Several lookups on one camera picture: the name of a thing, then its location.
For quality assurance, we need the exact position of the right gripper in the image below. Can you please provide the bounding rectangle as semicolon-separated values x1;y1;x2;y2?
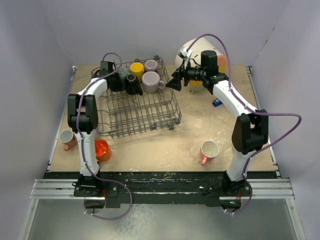
166;59;206;92

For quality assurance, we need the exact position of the grey mug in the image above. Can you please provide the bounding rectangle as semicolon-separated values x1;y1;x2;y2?
117;66;130;85

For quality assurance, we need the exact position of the white mug black handle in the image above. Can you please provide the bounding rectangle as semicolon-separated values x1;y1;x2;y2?
125;73;143;96

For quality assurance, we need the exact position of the lavender mug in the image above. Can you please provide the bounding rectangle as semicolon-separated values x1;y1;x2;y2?
141;71;166;94

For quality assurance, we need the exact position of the yellow mug black handle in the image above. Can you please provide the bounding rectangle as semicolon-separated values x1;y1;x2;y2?
129;62;145;82

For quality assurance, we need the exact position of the purple mug black handle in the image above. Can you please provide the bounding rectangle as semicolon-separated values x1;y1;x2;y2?
144;59;159;72

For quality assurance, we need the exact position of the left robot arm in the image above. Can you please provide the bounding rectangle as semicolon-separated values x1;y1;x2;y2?
67;61;119;196

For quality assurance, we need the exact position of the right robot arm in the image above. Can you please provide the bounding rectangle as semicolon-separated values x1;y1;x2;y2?
166;47;269;196

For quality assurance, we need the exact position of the white round drawer cabinet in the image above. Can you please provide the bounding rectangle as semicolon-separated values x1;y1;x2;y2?
174;37;228;95

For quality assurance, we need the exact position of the orange mug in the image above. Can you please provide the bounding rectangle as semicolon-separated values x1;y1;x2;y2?
94;139;112;163

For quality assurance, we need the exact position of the salmon pink mug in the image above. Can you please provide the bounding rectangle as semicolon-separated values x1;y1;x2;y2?
58;129;78;152

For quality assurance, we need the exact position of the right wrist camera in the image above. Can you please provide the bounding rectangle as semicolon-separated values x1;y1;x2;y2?
177;46;192;61

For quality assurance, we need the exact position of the grey wire dish rack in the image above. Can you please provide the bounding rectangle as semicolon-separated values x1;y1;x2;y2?
90;54;183;139

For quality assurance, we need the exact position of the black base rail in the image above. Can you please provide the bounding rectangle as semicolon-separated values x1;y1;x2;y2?
73;170;252;209

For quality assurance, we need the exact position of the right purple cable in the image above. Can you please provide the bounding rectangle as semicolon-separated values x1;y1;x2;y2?
184;33;302;216

